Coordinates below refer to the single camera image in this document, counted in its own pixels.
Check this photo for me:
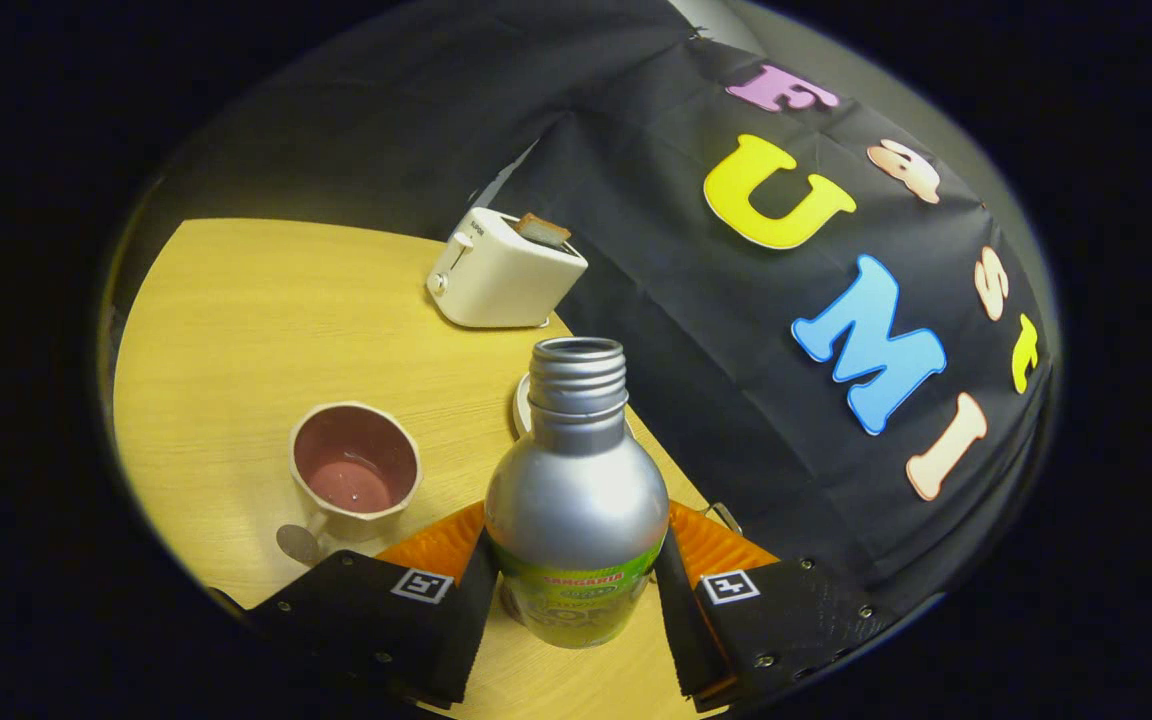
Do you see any beige cup with round handle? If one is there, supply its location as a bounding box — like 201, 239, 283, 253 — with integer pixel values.
276, 401, 424, 566

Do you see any wooden table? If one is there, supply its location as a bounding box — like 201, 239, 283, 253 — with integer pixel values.
111, 218, 729, 720

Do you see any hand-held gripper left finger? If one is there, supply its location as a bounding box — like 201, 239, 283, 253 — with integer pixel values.
241, 500, 501, 709

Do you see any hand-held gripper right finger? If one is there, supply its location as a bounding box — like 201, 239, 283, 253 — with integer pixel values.
656, 500, 897, 713

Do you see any silver juice bottle green label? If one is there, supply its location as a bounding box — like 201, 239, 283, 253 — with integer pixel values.
484, 337, 670, 649

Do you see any white toaster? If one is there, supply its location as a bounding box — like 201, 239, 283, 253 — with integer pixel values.
425, 207, 589, 329

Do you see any toast slice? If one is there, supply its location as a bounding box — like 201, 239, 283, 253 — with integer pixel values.
513, 212, 573, 249

